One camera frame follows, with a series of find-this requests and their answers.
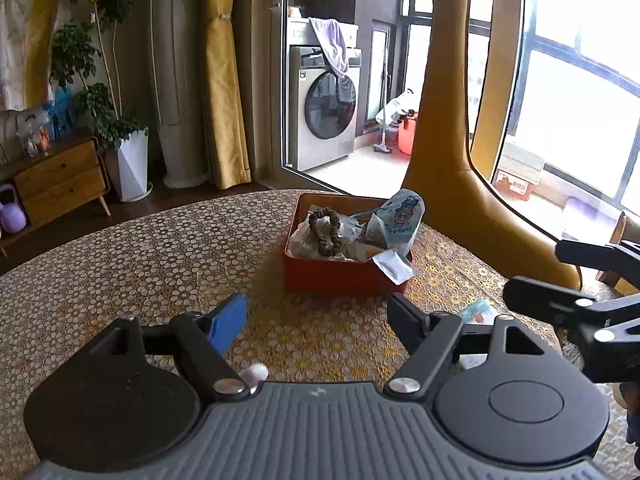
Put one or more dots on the red white cardboard box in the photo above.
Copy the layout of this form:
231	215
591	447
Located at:
512	186

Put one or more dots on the cotton swab packet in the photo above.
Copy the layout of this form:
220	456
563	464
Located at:
372	238

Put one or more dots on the white standing air conditioner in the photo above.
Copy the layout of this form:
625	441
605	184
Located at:
176	80

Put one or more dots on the silver front-load washing machine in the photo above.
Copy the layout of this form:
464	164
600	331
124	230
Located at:
323	108

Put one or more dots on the white geometric plant pot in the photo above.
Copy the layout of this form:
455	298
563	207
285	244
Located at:
127	167

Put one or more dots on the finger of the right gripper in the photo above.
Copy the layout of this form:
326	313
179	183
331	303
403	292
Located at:
620	259
606	333

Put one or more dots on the brown fabric scrunchie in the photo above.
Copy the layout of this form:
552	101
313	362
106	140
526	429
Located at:
324	225

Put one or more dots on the red bucket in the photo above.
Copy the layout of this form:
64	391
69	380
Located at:
406	133

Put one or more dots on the blue cartoon face mask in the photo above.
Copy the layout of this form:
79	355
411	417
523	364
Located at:
402	215

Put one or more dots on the yellow curtain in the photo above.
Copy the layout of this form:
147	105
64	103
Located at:
226	143

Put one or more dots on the purple towel on washer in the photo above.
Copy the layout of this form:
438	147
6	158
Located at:
332	42

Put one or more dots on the gold floral lace tablecloth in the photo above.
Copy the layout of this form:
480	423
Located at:
90	390

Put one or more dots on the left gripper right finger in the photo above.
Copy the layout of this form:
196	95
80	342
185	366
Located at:
430	340

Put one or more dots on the wooden sideboard cabinet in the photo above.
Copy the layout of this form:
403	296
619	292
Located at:
50	185

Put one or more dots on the small white sachet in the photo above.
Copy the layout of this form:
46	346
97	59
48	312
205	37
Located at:
396	267

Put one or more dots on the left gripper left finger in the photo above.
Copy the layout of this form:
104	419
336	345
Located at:
201	340

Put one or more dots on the mustard leather chair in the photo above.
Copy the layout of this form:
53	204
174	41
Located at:
460	202

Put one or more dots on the potted green plant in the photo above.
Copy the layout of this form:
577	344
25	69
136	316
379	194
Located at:
84	51

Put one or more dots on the translucent plastic bag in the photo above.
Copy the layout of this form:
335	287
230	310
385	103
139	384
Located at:
302	245

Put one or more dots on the purple kettlebell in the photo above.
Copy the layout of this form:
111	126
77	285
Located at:
13	219

